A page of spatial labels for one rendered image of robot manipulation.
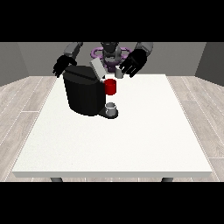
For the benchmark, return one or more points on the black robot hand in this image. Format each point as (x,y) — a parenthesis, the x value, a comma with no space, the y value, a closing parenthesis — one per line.
(62,65)
(134,62)

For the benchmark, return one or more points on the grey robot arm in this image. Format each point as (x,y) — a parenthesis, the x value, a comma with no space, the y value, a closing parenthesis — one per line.
(72,50)
(144,47)

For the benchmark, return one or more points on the small grey coffee pod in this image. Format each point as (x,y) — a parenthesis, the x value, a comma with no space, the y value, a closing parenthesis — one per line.
(118,73)

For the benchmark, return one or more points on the red pod holder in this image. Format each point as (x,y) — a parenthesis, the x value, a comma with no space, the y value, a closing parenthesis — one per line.
(110,86)

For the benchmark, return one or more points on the black coffee machine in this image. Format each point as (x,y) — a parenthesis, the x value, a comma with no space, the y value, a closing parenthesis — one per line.
(83,92)

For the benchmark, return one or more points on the pale grey machine lid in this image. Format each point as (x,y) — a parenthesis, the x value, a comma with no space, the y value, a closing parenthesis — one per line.
(97,68)

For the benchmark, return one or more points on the grey robot trunk purple rings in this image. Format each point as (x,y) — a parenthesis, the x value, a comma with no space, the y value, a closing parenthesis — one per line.
(110,55)

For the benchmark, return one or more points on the small grey cup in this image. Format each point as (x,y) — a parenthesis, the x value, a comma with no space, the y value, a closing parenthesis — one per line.
(111,108)

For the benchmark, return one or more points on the dark table leg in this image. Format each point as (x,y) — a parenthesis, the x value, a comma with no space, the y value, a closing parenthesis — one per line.
(56,179)

